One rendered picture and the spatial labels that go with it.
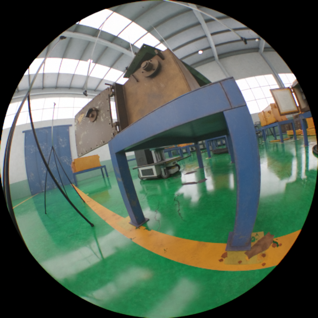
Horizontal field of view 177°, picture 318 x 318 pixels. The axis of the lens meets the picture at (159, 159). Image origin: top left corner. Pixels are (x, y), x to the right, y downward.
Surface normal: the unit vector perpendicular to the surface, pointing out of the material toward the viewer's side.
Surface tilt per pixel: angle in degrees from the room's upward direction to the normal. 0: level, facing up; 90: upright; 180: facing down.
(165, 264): 0
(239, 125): 90
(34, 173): 90
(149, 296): 0
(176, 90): 90
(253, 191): 90
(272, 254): 0
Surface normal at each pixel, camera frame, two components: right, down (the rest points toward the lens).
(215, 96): -0.61, 0.18
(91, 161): 0.75, -0.16
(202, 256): -0.24, -0.97
